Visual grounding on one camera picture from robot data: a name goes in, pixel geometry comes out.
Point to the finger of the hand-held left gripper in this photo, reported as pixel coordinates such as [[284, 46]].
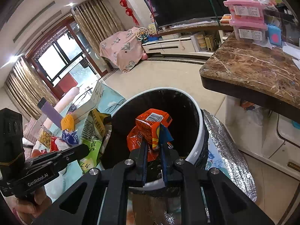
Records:
[[72, 151]]

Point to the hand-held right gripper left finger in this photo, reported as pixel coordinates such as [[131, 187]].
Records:
[[140, 161]]

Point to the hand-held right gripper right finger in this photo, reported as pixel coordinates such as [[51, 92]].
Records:
[[164, 168]]

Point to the blue plastic wrapper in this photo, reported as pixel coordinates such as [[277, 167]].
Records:
[[70, 138]]

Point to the green snack bag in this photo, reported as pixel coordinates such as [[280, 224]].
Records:
[[92, 131]]

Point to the yellow foam fruit net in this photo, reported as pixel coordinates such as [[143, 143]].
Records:
[[68, 121]]

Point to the orange snack packet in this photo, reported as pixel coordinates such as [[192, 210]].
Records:
[[150, 126]]

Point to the white bin with black liner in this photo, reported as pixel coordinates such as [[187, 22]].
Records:
[[199, 145]]

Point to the person's left hand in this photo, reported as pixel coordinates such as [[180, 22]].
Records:
[[30, 212]]

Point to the striped cushion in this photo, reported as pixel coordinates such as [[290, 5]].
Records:
[[30, 131]]

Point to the clear jar of yellow snacks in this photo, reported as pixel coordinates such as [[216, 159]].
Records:
[[45, 137]]

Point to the purple bottle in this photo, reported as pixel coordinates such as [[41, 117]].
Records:
[[52, 114]]

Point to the pink bolster pillow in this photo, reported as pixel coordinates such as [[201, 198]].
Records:
[[68, 98]]

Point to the beige curtain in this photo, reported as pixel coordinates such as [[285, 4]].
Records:
[[28, 86], [96, 25]]

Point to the white flat box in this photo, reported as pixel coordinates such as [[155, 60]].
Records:
[[93, 93]]

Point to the silver foil mat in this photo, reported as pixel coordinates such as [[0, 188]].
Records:
[[225, 140]]

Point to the clear plastic bag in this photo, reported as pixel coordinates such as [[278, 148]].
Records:
[[254, 116]]

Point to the pink heart print cloth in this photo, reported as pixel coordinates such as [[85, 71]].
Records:
[[121, 49]]

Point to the white television cabinet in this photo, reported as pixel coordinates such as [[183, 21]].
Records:
[[173, 45]]

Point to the ferris wheel toy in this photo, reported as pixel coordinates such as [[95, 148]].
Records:
[[142, 34]]

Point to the brown marble table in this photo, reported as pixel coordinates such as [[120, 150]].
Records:
[[253, 68]]

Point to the pink storage box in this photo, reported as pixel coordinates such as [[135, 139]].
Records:
[[250, 31], [243, 8]]

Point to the small orange box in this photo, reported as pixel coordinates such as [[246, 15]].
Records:
[[226, 18]]

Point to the black television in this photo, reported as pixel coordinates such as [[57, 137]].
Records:
[[182, 2]]

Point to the blue box with pink dot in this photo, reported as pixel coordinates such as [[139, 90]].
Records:
[[274, 36]]

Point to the wooden frame glass door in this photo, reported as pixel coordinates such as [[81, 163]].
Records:
[[63, 51]]

